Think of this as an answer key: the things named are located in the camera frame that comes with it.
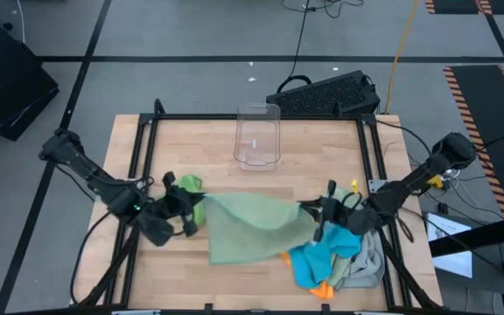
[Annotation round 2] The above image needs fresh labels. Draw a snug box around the blue microfiber towel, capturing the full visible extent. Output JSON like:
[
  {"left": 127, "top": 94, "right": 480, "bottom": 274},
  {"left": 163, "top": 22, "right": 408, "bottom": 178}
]
[{"left": 289, "top": 221, "right": 362, "bottom": 290}]

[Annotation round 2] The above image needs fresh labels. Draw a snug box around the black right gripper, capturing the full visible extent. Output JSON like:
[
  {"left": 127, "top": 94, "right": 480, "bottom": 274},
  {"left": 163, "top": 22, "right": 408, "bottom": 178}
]
[{"left": 298, "top": 179, "right": 375, "bottom": 242}]

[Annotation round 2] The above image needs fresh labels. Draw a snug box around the white printed sheet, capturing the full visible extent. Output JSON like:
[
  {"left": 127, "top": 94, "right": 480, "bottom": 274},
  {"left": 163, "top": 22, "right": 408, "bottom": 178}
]
[{"left": 426, "top": 212, "right": 474, "bottom": 279}]

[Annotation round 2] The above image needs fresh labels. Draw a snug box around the large black case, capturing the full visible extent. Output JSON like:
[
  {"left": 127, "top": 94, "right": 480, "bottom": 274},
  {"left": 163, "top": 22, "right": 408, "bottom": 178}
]
[{"left": 0, "top": 24, "right": 60, "bottom": 142}]

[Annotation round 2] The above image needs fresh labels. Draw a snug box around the black aluminium table frame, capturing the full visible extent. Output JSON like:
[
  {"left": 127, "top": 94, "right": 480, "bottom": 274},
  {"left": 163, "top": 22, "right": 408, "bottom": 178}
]
[{"left": 76, "top": 98, "right": 444, "bottom": 314}]

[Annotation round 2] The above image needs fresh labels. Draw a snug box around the bright green microfiber towel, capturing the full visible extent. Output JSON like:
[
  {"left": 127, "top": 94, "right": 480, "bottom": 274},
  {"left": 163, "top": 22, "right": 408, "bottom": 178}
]
[{"left": 164, "top": 174, "right": 207, "bottom": 228}]

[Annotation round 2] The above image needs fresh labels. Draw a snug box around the clear plastic bin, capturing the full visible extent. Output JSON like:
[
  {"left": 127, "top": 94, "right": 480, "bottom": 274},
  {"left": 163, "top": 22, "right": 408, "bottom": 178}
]
[{"left": 233, "top": 102, "right": 282, "bottom": 172}]

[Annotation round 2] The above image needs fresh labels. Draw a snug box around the black hazard-striped floor mat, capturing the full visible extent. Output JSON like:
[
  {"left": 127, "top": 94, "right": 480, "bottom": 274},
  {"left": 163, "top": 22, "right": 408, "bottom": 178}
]
[
  {"left": 424, "top": 0, "right": 504, "bottom": 15},
  {"left": 443, "top": 64, "right": 504, "bottom": 220}
]

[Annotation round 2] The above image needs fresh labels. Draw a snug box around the black beam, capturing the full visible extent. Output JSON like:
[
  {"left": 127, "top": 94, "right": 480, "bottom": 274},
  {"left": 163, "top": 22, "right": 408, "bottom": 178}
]
[{"left": 429, "top": 213, "right": 504, "bottom": 258}]

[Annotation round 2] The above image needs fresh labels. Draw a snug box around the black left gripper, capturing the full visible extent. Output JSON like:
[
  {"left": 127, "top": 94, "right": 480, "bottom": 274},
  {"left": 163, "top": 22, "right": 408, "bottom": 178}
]
[{"left": 140, "top": 172, "right": 206, "bottom": 247}]

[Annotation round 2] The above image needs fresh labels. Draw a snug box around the orange microfiber towel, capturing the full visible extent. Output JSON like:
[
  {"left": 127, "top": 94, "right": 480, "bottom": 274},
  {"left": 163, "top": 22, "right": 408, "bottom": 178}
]
[{"left": 280, "top": 251, "right": 336, "bottom": 301}]

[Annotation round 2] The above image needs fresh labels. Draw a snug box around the yellow cable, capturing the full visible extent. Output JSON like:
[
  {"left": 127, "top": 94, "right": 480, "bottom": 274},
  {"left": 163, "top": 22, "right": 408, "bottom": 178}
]
[{"left": 383, "top": 0, "right": 422, "bottom": 114}]

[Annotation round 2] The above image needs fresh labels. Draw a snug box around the grey microfiber towel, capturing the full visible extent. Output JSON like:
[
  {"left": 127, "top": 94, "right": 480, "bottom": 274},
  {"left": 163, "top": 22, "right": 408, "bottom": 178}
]
[{"left": 333, "top": 229, "right": 385, "bottom": 290}]

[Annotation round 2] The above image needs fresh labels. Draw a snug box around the black hanging cable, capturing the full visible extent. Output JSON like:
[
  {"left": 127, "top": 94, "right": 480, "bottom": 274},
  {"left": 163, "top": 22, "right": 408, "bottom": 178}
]
[{"left": 287, "top": 0, "right": 312, "bottom": 81}]

